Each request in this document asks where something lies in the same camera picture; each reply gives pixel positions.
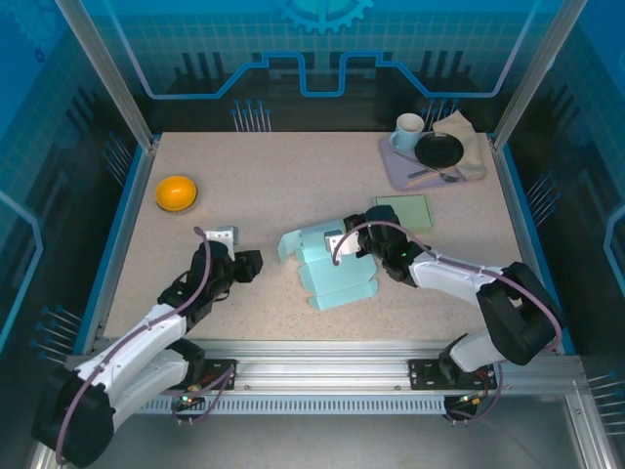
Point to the green paper box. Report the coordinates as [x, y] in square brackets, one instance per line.
[412, 212]

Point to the light blue paper box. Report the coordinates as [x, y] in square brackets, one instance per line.
[337, 283]

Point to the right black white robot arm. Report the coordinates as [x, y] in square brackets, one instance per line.
[517, 312]

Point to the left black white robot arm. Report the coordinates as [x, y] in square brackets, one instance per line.
[137, 342]

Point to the lavender tray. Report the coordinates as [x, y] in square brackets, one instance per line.
[398, 168]

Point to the metal fork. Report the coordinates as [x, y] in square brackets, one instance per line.
[429, 168]

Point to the orange bowl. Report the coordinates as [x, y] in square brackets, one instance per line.
[177, 193]

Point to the black plate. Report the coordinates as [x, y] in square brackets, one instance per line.
[439, 149]

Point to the light blue mug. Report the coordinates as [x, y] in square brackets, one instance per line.
[407, 137]

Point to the beige cloth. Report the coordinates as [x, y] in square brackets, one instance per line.
[469, 146]

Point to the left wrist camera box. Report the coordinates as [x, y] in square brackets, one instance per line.
[222, 235]

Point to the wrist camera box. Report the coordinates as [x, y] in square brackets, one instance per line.
[342, 244]
[222, 235]

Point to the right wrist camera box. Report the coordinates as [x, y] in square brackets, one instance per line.
[342, 244]

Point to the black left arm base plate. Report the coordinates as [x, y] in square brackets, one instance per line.
[217, 365]

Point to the aluminium table side rail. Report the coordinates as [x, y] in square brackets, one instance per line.
[122, 234]
[525, 234]

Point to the aluminium mounting rail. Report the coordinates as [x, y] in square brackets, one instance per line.
[322, 361]

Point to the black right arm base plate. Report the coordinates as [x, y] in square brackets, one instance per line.
[425, 373]

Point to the aluminium frame post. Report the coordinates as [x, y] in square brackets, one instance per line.
[107, 73]
[537, 73]

